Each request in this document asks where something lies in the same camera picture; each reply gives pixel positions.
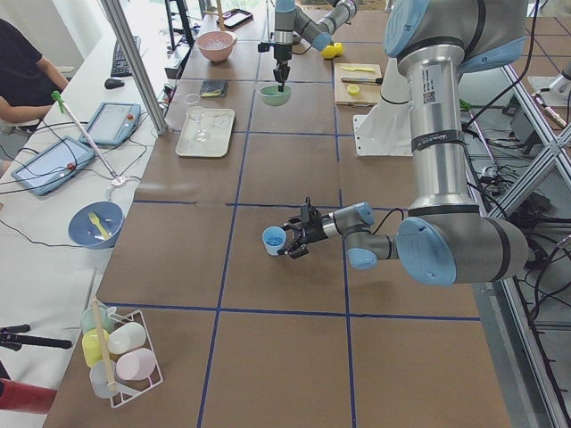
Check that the light blue cup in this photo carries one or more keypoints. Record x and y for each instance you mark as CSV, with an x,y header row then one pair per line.
x,y
273,239

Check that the teach pendant tablet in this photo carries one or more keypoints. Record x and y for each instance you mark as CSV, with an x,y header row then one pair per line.
x,y
52,167
113,123

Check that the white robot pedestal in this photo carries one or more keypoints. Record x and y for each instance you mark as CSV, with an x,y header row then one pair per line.
x,y
385,130

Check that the grey yellow cloth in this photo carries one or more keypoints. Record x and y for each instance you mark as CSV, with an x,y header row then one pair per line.
x,y
214,88

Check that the black tripod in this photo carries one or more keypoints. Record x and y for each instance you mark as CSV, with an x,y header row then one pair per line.
x,y
15,337

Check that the yellow plastic knife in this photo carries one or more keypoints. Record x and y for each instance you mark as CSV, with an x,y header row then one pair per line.
x,y
361,69

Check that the pink rod green clip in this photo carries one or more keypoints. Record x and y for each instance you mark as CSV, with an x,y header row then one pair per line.
x,y
117,180

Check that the red fire extinguisher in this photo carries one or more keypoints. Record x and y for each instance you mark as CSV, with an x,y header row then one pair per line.
x,y
26,398

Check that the far teach pendant tablet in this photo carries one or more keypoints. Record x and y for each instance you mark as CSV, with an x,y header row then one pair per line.
x,y
113,123

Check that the steel muddler black cap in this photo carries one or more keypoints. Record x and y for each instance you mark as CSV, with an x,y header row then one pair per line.
x,y
362,81

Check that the aluminium frame post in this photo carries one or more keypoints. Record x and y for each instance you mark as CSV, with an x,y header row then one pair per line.
x,y
119,23

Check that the blue bowl with fork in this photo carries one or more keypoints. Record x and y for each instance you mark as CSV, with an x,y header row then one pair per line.
x,y
97,226

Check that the yellow lemon front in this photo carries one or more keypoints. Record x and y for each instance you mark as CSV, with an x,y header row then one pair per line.
x,y
329,52

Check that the clear wine glass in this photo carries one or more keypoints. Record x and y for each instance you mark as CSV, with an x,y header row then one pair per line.
x,y
195,112

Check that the green bowl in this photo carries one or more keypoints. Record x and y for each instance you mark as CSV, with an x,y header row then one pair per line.
x,y
275,95

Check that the black computer mouse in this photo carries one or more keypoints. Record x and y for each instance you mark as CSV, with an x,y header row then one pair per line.
x,y
113,83

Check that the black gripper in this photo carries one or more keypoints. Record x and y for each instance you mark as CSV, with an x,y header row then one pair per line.
x,y
281,58
315,230

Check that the wooden cutting board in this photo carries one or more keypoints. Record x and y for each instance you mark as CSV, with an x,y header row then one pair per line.
x,y
369,94

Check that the black keyboard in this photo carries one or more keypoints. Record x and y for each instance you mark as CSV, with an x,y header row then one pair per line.
x,y
120,67

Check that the near teach pendant tablet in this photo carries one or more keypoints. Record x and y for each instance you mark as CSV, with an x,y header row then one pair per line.
x,y
52,167

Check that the seated person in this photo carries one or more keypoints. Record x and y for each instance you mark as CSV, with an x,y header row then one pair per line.
x,y
28,78

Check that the cream bear tray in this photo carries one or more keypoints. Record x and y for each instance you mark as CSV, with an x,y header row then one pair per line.
x,y
219,123

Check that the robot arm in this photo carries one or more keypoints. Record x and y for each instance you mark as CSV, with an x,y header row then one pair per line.
x,y
444,239
290,19

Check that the pink bowl with ice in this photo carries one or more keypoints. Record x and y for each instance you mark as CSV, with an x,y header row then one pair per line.
x,y
216,46

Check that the lemon half slice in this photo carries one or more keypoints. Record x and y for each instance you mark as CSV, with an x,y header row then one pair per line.
x,y
353,90

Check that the white wire cup rack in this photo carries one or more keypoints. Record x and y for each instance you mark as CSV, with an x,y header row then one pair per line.
x,y
119,354

